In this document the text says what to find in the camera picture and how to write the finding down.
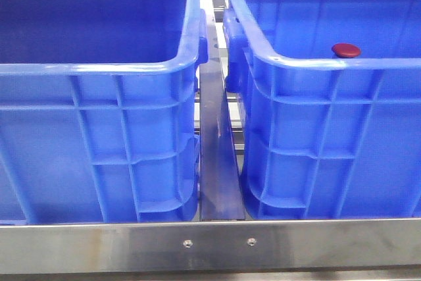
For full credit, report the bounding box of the left blue plastic bin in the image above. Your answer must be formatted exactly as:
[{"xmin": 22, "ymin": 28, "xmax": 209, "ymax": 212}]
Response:
[{"xmin": 1, "ymin": 0, "xmax": 207, "ymax": 226}]

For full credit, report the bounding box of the right blue plastic bin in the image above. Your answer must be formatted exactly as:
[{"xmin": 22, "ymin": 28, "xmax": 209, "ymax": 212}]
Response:
[{"xmin": 224, "ymin": 0, "xmax": 420, "ymax": 220}]

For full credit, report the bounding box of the red mushroom push button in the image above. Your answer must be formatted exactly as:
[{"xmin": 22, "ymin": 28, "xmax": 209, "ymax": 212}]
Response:
[{"xmin": 332, "ymin": 43, "xmax": 362, "ymax": 59}]

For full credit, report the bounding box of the blue plastic bin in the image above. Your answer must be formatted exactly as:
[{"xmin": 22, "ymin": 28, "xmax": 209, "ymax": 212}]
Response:
[
  {"xmin": 224, "ymin": 0, "xmax": 420, "ymax": 220},
  {"xmin": 1, "ymin": 0, "xmax": 207, "ymax": 226}
]

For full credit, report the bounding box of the steel front rail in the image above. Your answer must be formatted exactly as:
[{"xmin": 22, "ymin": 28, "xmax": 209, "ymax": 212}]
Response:
[{"xmin": 1, "ymin": 218, "xmax": 420, "ymax": 274}]

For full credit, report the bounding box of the steel divider bar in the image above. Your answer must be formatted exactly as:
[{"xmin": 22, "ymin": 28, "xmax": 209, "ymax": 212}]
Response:
[{"xmin": 199, "ymin": 9, "xmax": 245, "ymax": 221}]

